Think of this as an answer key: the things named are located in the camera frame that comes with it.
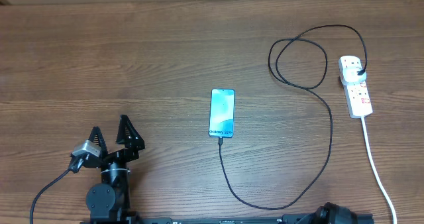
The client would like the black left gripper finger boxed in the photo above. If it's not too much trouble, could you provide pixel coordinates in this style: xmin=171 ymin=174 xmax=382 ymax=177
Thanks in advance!
xmin=88 ymin=127 xmax=108 ymax=158
xmin=116 ymin=115 xmax=145 ymax=150

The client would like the blue Galaxy smartphone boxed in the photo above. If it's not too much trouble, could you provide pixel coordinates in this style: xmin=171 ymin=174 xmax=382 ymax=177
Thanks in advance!
xmin=209 ymin=88 xmax=235 ymax=138

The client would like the black USB charging cable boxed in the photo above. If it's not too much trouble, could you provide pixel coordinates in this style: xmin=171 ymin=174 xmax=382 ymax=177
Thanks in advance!
xmin=217 ymin=25 xmax=368 ymax=211

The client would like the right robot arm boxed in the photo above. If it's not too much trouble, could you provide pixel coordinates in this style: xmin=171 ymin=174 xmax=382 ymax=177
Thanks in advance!
xmin=295 ymin=202 xmax=358 ymax=224

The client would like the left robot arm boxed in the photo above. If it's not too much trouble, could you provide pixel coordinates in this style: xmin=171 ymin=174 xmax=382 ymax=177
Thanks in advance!
xmin=85 ymin=115 xmax=145 ymax=224

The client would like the white charger adapter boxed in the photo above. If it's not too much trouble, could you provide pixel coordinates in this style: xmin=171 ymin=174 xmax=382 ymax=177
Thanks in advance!
xmin=341 ymin=67 xmax=367 ymax=85

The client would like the white power strip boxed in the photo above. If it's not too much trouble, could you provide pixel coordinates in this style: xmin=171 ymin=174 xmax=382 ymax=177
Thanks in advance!
xmin=339 ymin=56 xmax=373 ymax=119

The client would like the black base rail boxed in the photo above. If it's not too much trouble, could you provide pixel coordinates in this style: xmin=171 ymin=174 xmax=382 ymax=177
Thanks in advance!
xmin=79 ymin=213 xmax=375 ymax=224

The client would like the white power strip cord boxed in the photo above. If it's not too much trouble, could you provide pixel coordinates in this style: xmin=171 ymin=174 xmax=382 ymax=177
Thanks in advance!
xmin=360 ymin=116 xmax=398 ymax=224

